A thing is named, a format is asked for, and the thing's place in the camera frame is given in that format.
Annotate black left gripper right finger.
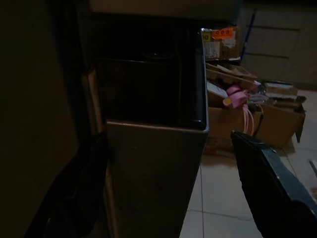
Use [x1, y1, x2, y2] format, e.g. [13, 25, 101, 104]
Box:
[230, 130, 317, 238]

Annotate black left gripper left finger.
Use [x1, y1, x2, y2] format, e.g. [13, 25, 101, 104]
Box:
[24, 132, 108, 238]

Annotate grey fridge door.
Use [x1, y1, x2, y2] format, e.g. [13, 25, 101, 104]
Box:
[95, 24, 211, 238]

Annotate large open cardboard box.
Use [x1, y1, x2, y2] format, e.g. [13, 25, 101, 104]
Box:
[203, 103, 307, 156]

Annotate grey kitchen cabinet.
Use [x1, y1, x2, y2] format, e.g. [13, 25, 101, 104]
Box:
[236, 0, 317, 91]

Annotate cardboard box with orange sticker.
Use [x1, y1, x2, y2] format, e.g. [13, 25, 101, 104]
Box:
[201, 26, 242, 60]

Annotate pink straps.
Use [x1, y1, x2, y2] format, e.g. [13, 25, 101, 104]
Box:
[222, 85, 257, 136]

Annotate blue broom handle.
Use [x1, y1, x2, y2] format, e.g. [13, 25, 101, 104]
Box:
[241, 8, 258, 61]

